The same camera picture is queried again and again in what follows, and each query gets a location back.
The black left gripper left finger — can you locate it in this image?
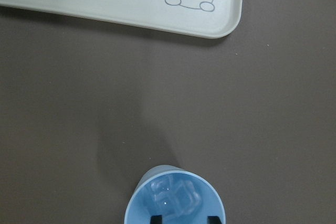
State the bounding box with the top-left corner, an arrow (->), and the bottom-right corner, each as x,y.
151,215 -> 163,224

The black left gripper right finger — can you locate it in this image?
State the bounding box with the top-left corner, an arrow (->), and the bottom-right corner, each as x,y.
207,216 -> 219,224

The clear ice cube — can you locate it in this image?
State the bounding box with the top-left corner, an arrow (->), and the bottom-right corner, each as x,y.
173,180 -> 202,217
157,198 -> 183,220
149,175 -> 174,208

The light blue plastic cup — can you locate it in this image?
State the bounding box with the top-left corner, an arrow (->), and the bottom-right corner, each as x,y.
124,165 -> 226,223

